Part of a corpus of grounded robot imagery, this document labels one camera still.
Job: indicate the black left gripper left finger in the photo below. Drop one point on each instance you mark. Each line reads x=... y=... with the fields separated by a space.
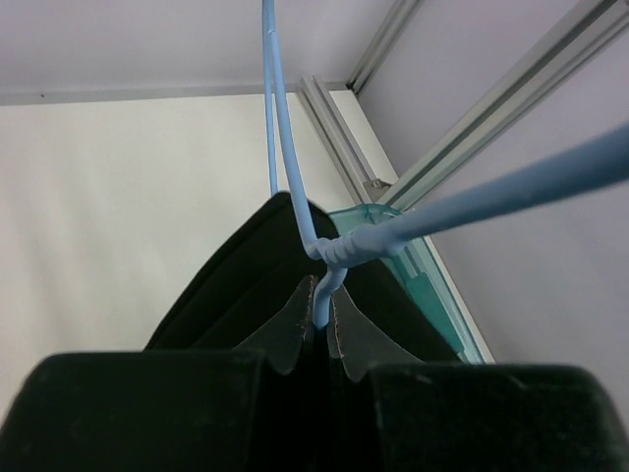
x=248 y=408

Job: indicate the aluminium right frame post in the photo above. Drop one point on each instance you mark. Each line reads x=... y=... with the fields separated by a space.
x=441 y=80

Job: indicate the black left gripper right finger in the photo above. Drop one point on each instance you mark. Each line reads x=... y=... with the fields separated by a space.
x=392 y=412

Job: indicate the teal plastic bin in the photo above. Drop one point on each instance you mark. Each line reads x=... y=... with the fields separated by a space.
x=418 y=271

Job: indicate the black trousers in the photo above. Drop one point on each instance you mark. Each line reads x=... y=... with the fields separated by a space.
x=254 y=273

